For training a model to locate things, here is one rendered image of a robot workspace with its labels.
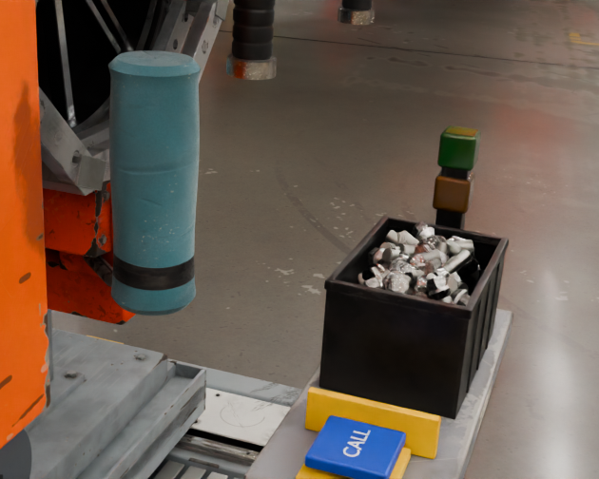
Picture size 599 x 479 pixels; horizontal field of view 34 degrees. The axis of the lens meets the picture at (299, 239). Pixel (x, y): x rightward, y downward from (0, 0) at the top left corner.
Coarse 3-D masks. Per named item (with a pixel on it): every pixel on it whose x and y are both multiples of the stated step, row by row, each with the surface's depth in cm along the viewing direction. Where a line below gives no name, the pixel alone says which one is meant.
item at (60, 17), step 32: (64, 0) 133; (96, 0) 121; (128, 0) 131; (64, 32) 115; (96, 32) 124; (128, 32) 129; (64, 64) 116; (96, 64) 128; (64, 96) 118; (96, 96) 124
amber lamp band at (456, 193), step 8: (440, 176) 109; (472, 176) 110; (440, 184) 109; (448, 184) 109; (456, 184) 109; (464, 184) 108; (472, 184) 110; (440, 192) 110; (448, 192) 109; (456, 192) 109; (464, 192) 109; (472, 192) 111; (440, 200) 110; (448, 200) 110; (456, 200) 109; (464, 200) 109; (472, 200) 112; (440, 208) 110; (448, 208) 110; (456, 208) 110; (464, 208) 109
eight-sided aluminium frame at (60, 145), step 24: (168, 24) 128; (216, 24) 130; (168, 48) 127; (192, 48) 126; (48, 120) 96; (48, 144) 96; (72, 144) 101; (96, 144) 109; (48, 168) 103; (72, 168) 102; (96, 168) 106; (72, 192) 105
